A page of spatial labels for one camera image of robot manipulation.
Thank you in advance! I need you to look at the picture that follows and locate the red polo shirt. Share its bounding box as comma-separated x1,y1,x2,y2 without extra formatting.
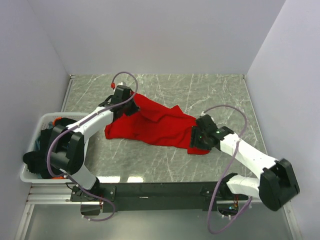
104,93,210,155

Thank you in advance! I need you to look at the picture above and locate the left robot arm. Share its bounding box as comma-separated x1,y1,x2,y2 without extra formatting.
46,84,140,201

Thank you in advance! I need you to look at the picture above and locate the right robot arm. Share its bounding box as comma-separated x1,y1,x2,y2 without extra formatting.
190,114,300,212

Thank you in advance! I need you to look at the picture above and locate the black base beam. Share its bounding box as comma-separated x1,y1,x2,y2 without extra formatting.
69,181,241,216

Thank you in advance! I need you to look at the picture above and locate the black garment in basket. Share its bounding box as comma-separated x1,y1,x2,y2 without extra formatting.
23,117,76,179

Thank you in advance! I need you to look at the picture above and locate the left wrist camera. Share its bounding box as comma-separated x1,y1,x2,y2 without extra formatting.
110,81,127,89

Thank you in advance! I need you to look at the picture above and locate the aluminium rail frame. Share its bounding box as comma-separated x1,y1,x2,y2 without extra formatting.
24,184,251,206

